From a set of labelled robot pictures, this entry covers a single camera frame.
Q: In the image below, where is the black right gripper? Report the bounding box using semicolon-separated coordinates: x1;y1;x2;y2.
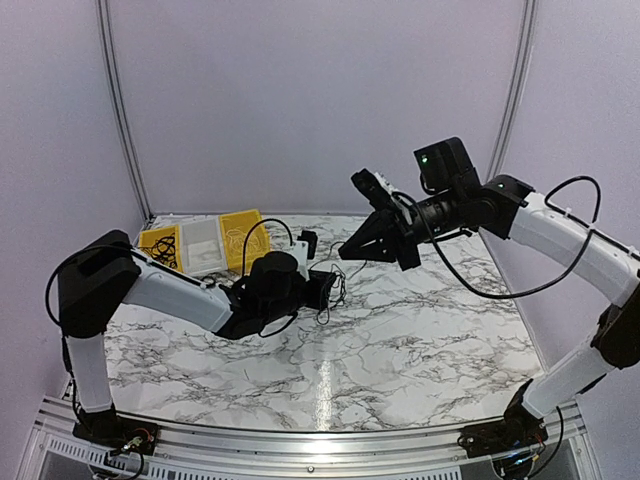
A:
340;186;465;270

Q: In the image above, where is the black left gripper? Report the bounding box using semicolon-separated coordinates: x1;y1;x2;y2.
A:
262;270;336;325

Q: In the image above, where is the thin black cable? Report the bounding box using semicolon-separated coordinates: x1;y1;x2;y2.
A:
144;232;181;269

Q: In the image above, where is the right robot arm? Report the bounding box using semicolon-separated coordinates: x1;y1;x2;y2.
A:
339;169;639;448

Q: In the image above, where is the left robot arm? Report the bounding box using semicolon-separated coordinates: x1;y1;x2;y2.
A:
44;230;337;445

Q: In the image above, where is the yellow bin right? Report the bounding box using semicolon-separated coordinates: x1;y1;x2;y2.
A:
219;209;271;273

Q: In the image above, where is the yellow bin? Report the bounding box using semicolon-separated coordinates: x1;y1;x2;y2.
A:
219;209;271;273
138;225;183;272

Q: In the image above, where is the white translucent bin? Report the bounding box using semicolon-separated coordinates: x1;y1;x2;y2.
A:
179;216;227;277

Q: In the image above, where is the yellow bin left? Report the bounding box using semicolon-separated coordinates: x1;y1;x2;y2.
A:
138;225;183;272

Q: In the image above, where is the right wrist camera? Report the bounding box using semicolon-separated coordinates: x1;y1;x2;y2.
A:
351;169;409;218

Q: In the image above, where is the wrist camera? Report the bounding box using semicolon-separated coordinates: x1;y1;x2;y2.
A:
351;169;409;218
290;230;318;280

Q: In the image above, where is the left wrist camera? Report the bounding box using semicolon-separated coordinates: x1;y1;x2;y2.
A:
290;230;318;280

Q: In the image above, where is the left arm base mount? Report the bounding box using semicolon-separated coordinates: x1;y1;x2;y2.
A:
73;409;159;455

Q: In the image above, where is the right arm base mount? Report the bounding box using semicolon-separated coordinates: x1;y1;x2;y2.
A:
457;417;548;458

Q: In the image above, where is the aluminium front rail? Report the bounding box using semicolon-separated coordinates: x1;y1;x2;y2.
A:
17;397;601;479

